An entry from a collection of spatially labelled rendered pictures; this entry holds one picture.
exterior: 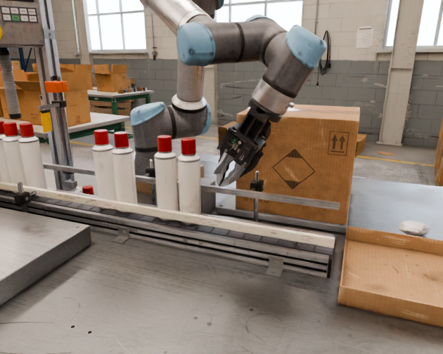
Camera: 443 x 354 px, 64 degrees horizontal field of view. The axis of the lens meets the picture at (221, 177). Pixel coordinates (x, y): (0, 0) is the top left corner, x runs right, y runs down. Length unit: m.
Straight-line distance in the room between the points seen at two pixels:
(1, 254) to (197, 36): 0.58
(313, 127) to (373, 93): 5.10
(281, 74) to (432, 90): 5.31
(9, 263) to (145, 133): 0.57
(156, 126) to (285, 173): 0.46
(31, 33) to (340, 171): 0.92
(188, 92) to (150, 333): 0.76
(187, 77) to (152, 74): 6.59
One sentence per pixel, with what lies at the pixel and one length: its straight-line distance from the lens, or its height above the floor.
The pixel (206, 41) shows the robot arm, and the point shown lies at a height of 1.29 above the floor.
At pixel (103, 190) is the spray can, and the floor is 0.93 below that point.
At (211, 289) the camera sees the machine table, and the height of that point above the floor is 0.83.
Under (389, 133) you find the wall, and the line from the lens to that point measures 5.99.
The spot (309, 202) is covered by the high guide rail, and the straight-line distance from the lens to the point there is 0.81.
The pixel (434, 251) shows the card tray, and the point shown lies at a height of 0.84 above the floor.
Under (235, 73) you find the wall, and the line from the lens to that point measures 6.67.
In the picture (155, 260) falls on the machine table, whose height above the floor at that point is 0.83.
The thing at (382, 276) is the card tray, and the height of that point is 0.83.
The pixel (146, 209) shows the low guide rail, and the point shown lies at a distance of 0.88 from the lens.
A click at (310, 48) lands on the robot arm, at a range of 0.67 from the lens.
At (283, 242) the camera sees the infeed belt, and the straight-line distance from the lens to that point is 0.80.
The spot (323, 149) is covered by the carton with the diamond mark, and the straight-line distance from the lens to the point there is 0.92.
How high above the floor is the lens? 1.26
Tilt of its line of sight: 19 degrees down
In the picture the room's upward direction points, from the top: straight up
